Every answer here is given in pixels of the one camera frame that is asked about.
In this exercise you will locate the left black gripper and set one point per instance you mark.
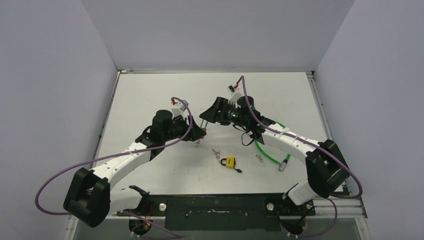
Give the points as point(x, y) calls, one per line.
point(194, 132)

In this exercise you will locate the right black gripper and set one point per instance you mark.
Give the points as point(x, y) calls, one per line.
point(218, 110)

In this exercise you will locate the brass padlock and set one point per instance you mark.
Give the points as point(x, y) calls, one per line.
point(203, 132)

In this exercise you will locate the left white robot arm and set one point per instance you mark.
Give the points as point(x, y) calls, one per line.
point(91, 197)

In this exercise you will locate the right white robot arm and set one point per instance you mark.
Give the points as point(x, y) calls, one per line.
point(325, 166)

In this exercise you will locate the silver key bunch centre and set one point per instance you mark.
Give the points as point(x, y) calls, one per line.
point(217, 154)

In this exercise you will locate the silver key bunch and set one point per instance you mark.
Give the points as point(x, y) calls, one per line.
point(260, 159)
point(217, 154)

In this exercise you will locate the silver key bunch right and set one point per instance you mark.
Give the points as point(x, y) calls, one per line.
point(260, 159)

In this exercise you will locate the yellow black padlock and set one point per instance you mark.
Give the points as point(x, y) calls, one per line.
point(228, 162)

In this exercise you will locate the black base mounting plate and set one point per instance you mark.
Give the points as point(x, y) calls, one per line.
point(224, 212)

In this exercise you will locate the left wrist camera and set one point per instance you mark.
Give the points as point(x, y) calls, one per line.
point(179, 108)

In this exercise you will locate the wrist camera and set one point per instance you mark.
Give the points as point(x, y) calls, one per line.
point(235, 94)
point(179, 108)

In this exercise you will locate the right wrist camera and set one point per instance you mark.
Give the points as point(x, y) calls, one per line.
point(235, 94)

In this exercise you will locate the green cable lock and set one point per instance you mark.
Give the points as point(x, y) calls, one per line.
point(281, 164)

